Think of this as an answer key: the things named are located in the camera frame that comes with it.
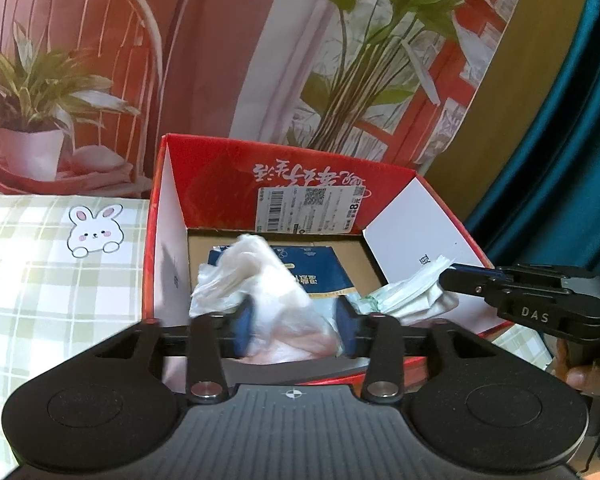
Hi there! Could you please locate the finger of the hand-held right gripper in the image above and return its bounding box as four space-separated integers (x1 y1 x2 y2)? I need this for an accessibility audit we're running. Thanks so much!
451 263 522 284
439 269 512 307

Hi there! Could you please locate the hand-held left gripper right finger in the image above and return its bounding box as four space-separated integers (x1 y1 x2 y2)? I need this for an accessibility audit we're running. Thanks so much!
334 300 482 405

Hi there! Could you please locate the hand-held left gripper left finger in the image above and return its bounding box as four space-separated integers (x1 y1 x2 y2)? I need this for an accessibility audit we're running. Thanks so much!
97 304 257 407

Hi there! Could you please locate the white plastic bag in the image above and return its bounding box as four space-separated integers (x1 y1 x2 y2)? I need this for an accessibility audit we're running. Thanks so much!
189 232 342 364

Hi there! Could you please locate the white green wrapper packet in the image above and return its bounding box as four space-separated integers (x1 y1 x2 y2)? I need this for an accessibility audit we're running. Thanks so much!
354 255 462 327

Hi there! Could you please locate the red strawberry print cardboard box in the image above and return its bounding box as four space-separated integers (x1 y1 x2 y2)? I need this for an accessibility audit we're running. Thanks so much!
142 132 516 387

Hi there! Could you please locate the person's right hand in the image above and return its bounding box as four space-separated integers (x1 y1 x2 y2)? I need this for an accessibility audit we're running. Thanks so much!
549 340 600 398

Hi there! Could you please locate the blue wipes packet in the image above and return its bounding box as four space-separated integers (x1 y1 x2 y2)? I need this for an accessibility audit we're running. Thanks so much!
207 244 355 312

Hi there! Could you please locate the teal curtain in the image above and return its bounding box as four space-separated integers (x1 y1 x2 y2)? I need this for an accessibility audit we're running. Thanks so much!
461 0 600 277

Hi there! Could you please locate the green checked tablecloth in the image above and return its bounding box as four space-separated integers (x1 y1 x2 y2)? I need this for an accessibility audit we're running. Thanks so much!
0 194 561 480

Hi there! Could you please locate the printed plant backdrop poster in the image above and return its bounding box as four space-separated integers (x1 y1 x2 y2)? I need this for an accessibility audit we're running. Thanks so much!
0 0 533 199

